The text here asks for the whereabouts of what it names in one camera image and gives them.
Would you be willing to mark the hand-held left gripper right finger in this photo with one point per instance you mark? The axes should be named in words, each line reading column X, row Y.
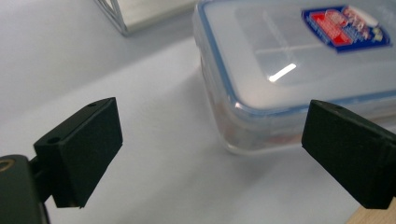
column 351, row 155

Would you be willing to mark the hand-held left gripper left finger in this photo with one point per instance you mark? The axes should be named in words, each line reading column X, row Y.
column 84, row 149

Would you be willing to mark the large clear plastic food container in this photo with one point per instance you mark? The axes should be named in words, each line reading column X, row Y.
column 261, row 81

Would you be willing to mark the grey table mat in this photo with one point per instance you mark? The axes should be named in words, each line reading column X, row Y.
column 171, row 161

